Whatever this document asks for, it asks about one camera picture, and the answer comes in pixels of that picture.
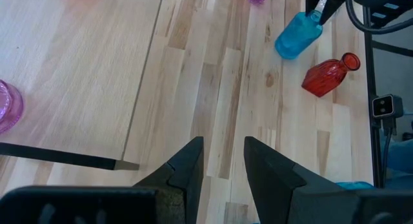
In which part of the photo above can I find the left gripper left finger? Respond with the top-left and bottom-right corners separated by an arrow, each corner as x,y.
132,136 -> 205,224

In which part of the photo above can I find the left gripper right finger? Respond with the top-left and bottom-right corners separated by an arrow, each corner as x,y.
244,136 -> 359,224

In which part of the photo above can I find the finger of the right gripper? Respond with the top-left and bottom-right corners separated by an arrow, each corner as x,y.
299,0 -> 325,15
319,0 -> 348,26

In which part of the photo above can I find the teal glass bottle vase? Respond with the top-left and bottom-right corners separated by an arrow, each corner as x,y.
274,9 -> 324,61

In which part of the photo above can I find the red flared square vase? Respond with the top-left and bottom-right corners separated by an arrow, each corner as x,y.
301,52 -> 361,98

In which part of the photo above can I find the wooden shelf with black frame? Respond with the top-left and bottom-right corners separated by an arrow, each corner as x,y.
0,0 -> 181,172

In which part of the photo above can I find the purple ribbed jar vase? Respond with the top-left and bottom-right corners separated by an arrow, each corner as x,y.
0,79 -> 25,134

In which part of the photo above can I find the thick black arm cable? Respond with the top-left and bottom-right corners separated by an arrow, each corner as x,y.
343,0 -> 413,35

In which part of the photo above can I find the black aluminium table frame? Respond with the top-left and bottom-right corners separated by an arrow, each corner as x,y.
351,0 -> 413,189

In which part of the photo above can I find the small black table camera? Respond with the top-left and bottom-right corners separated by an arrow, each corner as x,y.
370,94 -> 405,119

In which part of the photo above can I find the black camera cable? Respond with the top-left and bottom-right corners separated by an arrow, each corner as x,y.
379,117 -> 398,186

